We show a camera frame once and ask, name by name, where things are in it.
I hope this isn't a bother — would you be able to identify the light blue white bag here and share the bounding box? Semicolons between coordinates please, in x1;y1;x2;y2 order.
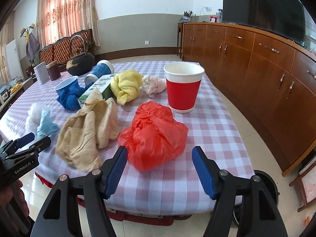
25;102;59;140

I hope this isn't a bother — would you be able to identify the blue cloth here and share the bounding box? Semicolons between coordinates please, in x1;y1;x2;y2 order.
57;80;93;111

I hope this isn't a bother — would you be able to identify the beige cloth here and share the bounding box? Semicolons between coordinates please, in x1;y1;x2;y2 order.
55;89;119;172

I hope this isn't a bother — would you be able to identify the blue plastic cup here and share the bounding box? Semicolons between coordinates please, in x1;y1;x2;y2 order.
54;76;78;96

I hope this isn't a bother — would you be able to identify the green white carton box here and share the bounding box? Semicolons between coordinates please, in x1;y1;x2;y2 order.
78;74;116;108

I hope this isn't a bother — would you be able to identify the blue patterned paper cup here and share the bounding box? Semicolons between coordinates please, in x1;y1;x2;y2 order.
84;60;115;85

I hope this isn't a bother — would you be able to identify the yellow towel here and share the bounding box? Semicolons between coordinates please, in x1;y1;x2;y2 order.
110;69;143;105

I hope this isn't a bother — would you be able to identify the red plastic bag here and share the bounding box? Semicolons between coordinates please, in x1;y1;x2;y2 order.
117;101;189;171

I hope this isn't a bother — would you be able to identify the white tissue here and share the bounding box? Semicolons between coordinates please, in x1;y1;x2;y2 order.
141;75;166;98

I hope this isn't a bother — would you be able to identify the red paper cup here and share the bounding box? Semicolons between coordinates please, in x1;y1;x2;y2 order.
163;62;205;113

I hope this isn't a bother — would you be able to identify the black trash bucket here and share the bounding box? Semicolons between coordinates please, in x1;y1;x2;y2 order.
232;169;280;229

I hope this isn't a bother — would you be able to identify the person's left hand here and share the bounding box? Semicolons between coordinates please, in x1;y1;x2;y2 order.
1;180;29;218

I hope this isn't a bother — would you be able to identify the wooden side stand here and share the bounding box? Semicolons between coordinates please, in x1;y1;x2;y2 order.
289;147;315;212

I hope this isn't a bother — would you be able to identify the dark red tea canister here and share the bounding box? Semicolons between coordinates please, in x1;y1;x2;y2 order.
46;60;60;81

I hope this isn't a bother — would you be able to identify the black cast iron teapot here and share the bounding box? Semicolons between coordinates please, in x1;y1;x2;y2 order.
66;35;95;76

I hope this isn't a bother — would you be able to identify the coat rack with clothes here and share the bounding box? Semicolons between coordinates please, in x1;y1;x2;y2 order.
20;24;40;66

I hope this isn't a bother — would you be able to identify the wooden carved sofa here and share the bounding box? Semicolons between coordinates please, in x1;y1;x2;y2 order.
39;29;95;72

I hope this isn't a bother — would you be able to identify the checkered tablecloth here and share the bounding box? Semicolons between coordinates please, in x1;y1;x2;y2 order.
1;61;254;216

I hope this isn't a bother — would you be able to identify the patterned curtain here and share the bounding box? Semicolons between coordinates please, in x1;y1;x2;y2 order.
36;0;100;47

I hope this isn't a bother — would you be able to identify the wooden sideboard cabinet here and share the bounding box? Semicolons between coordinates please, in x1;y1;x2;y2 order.
182;22;315;175

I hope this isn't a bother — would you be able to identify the small wooden corner table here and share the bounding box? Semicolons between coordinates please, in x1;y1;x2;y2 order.
177;22;183;59

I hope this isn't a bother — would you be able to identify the potted plant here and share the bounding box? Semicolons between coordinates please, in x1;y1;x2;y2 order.
180;11;196;23

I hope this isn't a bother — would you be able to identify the black television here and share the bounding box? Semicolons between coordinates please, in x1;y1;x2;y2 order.
222;0;305;46

